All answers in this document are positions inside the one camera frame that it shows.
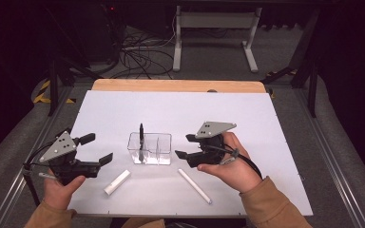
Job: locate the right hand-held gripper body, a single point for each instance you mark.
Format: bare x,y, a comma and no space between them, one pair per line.
214,128

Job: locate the aluminium floor rail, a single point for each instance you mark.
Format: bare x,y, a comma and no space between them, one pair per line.
15,186
329,158

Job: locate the person's tan clothing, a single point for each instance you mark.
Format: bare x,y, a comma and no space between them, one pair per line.
145,223

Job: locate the thin white pen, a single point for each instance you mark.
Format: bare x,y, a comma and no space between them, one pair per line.
195,186

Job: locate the wooden table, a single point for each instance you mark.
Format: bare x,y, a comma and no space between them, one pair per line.
177,85

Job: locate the person's left hand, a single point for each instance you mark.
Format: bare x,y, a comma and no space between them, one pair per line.
58,193

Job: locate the yellow black hazard tape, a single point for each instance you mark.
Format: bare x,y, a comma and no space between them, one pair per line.
42,95

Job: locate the black pen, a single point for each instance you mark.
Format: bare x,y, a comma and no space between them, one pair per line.
141,133

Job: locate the dark equipment rack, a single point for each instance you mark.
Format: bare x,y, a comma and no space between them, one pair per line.
104,34

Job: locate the person's right hand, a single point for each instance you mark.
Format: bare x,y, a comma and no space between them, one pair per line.
234,175

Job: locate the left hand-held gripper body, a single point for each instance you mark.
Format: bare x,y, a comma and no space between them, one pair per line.
60,148

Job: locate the black metal stand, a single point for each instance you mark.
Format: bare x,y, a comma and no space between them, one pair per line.
312,91
53,88

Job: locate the clear plastic organizer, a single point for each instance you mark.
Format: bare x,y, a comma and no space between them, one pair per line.
158,148

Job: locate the white rectangular bar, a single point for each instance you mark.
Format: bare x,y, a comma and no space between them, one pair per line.
118,182

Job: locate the white board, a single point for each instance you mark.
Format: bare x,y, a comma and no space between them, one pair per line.
171,107

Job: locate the white desk frame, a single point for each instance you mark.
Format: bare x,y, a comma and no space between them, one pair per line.
215,19

